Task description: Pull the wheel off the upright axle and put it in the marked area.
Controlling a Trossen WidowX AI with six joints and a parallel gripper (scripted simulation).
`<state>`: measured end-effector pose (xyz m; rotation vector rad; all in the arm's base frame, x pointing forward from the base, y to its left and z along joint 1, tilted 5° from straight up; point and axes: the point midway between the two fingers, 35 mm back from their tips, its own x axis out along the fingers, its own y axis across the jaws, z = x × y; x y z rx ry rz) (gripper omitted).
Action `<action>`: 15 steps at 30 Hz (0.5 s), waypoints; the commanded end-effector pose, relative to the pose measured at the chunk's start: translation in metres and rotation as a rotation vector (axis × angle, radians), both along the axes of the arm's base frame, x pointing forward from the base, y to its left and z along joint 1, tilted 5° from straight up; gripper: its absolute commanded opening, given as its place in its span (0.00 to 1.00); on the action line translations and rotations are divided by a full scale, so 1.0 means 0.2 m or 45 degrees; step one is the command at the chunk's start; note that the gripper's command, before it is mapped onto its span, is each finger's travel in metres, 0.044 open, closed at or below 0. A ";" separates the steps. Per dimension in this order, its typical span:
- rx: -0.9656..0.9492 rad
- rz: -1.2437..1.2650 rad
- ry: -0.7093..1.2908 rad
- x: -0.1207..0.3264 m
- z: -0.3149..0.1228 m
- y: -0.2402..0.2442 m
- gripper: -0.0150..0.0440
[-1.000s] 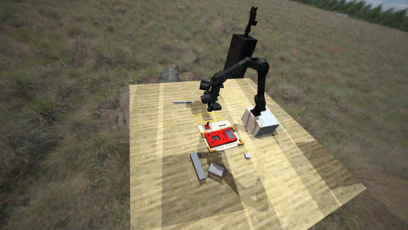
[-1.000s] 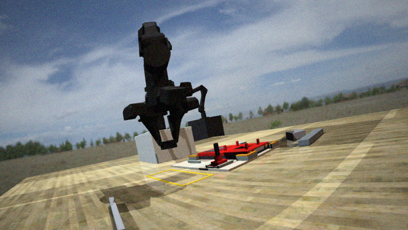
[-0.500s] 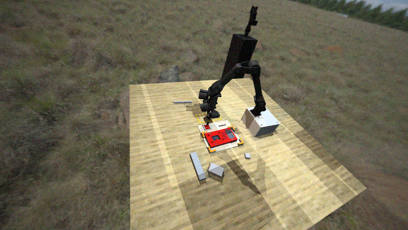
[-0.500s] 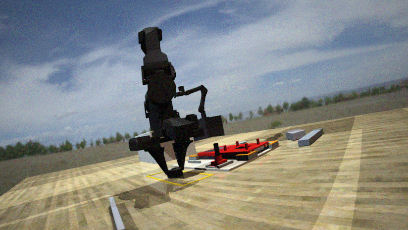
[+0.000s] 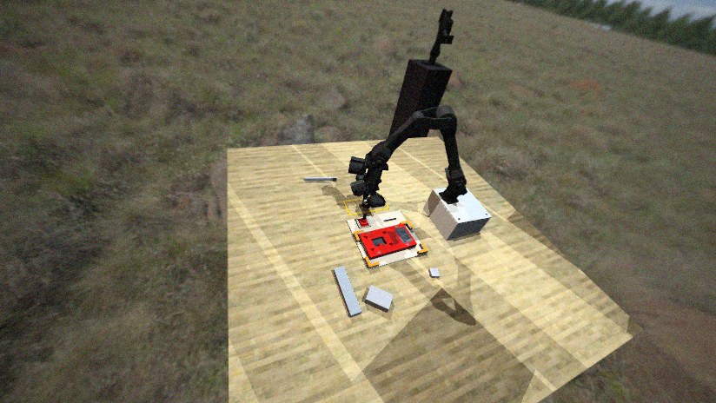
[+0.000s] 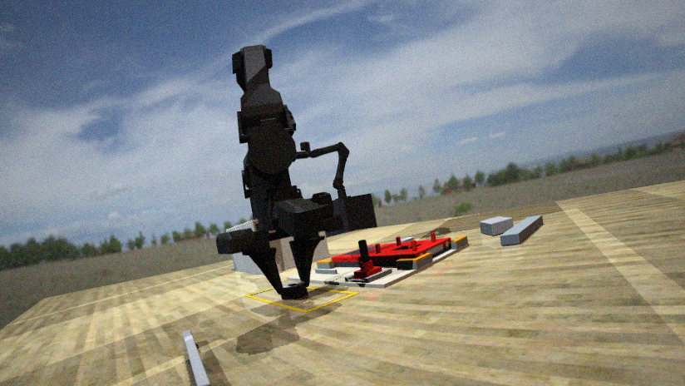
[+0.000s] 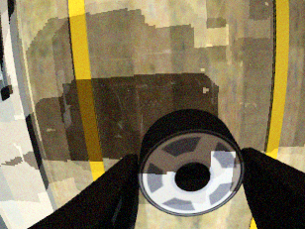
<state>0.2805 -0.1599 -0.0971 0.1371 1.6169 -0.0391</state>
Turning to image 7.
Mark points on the yellow line marking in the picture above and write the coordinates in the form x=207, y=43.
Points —
x=87, y=103

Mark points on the black and white wheel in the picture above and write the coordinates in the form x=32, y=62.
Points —
x=190, y=136

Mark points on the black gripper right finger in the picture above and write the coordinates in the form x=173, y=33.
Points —
x=275, y=191

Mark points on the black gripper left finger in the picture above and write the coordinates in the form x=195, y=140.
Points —
x=110, y=202

